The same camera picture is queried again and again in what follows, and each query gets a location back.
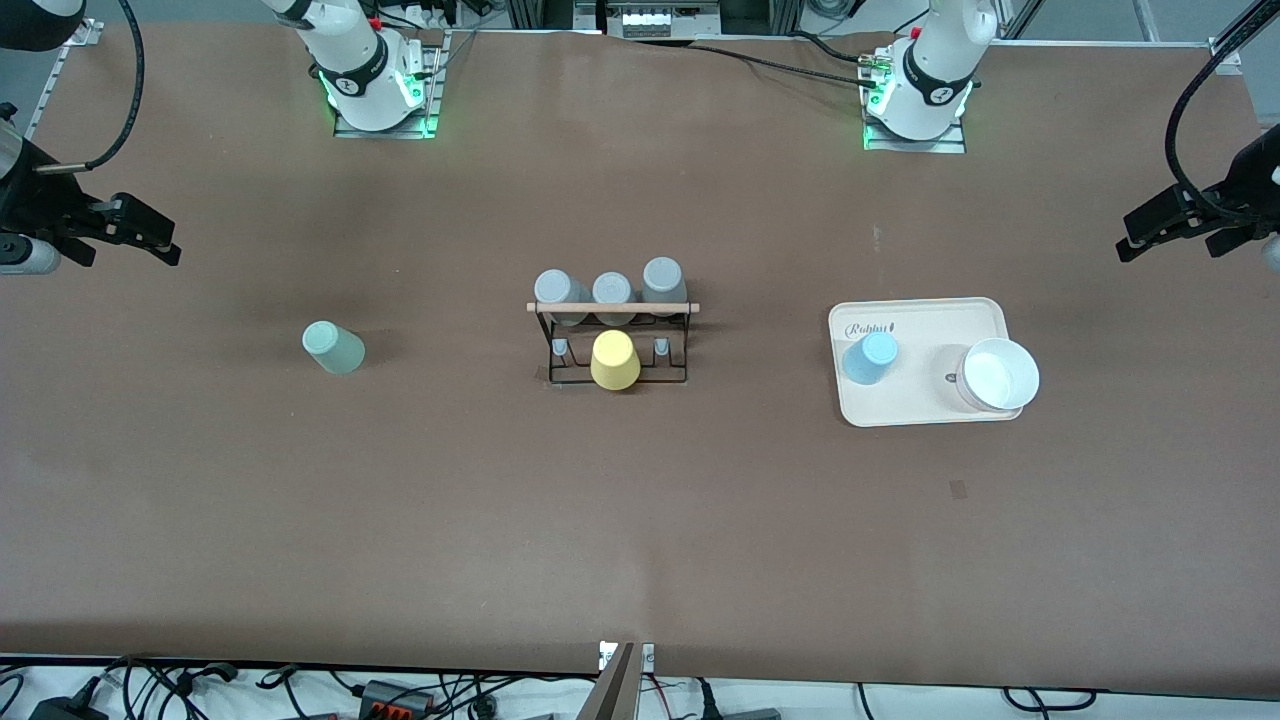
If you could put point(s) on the white cup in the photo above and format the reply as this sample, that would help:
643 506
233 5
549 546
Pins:
1000 376

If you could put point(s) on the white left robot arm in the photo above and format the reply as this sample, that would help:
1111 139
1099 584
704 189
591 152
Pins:
935 80

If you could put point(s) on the cream plastic tray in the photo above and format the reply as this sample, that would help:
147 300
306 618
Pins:
915 390

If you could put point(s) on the black power adapter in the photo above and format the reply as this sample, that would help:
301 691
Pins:
68 710

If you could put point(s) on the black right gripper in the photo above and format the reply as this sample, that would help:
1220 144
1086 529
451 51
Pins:
30 205

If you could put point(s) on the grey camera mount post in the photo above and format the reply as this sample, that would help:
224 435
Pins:
615 690

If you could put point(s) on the white power strip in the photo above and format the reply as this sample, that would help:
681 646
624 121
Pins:
655 20

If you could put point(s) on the grey adapter with orange plugs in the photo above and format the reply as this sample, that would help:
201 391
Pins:
395 697

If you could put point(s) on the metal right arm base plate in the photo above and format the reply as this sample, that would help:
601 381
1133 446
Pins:
436 80

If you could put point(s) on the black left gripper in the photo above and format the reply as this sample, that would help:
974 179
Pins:
1243 197

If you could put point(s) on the yellow plastic cup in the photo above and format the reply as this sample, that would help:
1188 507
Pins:
615 362

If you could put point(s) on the grey plastic cup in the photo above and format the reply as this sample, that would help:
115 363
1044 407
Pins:
663 278
558 288
612 288

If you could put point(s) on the light blue plastic cup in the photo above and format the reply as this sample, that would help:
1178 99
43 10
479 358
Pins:
870 358

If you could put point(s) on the pale green plastic cup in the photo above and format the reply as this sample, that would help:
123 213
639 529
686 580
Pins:
333 347

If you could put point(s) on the aluminium table edge rail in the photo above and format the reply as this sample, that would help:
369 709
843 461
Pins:
60 70

